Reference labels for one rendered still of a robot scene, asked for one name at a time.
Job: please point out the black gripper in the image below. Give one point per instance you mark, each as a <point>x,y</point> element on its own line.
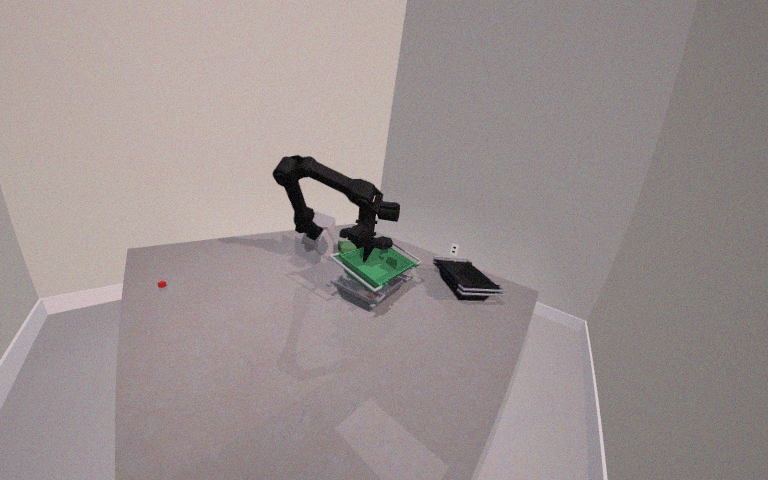
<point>380,242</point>

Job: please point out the green block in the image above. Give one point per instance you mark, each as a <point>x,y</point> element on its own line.
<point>345,246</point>

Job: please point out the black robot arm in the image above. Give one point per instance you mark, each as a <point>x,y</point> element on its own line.
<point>291,169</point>

